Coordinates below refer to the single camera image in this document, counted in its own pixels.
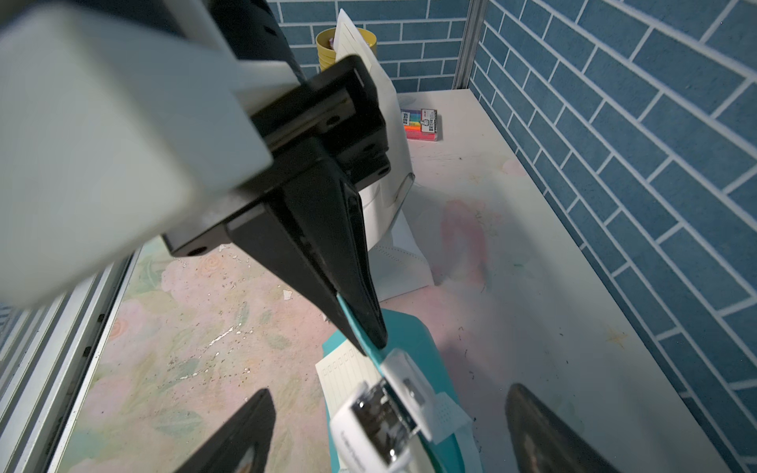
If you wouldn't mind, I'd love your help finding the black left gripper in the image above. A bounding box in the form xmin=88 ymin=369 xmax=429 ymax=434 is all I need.
xmin=162 ymin=55 xmax=390 ymax=348

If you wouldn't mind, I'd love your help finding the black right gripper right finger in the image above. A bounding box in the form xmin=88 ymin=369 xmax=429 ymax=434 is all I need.
xmin=505 ymin=384 xmax=618 ymax=473

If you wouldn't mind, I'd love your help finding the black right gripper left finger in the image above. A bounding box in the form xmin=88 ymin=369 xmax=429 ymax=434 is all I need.
xmin=175 ymin=388 xmax=276 ymax=473

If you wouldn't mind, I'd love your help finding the small grey stapler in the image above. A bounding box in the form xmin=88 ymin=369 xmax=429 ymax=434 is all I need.
xmin=329 ymin=349 xmax=436 ymax=472

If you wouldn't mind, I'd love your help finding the colourful marker box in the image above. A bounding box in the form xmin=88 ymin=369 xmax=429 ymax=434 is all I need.
xmin=401 ymin=108 xmax=438 ymax=142

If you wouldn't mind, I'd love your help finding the yellow pen cup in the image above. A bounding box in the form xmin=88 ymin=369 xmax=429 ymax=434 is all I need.
xmin=315 ymin=28 xmax=378 ymax=71

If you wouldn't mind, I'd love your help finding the aluminium frame rail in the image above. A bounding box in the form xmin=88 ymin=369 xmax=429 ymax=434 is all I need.
xmin=1 ymin=253 xmax=138 ymax=472

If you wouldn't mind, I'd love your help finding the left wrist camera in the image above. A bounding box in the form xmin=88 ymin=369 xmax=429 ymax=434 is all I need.
xmin=1 ymin=1 xmax=304 ymax=309

